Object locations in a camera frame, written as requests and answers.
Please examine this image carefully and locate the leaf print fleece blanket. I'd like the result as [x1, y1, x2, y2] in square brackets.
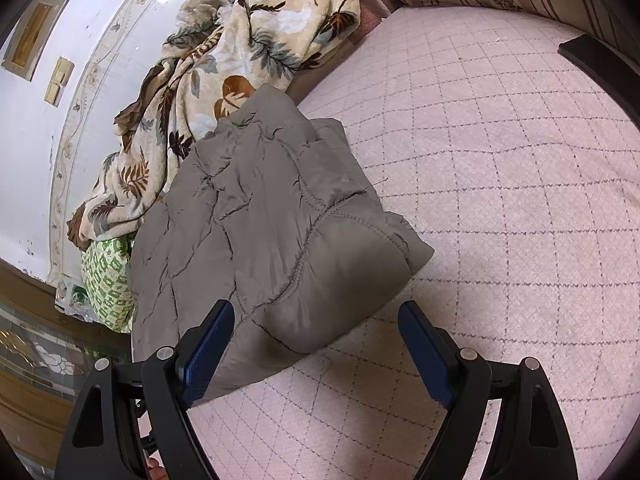
[66, 0, 362, 253]

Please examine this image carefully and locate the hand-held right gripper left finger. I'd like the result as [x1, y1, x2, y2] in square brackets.
[52, 300, 236, 480]

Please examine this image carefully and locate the green patterned pillow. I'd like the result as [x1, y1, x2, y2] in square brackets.
[80, 236, 136, 333]

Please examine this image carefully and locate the pink sofa armrest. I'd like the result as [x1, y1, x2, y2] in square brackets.
[347, 0, 401, 46]

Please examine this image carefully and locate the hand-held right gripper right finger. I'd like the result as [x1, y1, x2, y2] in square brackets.
[398, 301, 578, 480]

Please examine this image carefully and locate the black phone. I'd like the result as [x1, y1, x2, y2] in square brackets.
[557, 34, 640, 126]

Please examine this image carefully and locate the grey quilted hooded jacket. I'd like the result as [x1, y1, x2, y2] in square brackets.
[125, 82, 436, 406]

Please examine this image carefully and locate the small framed picture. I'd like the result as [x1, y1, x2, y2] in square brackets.
[0, 0, 69, 82]

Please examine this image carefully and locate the wooden door with glass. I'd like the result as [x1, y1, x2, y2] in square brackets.
[0, 260, 133, 480]

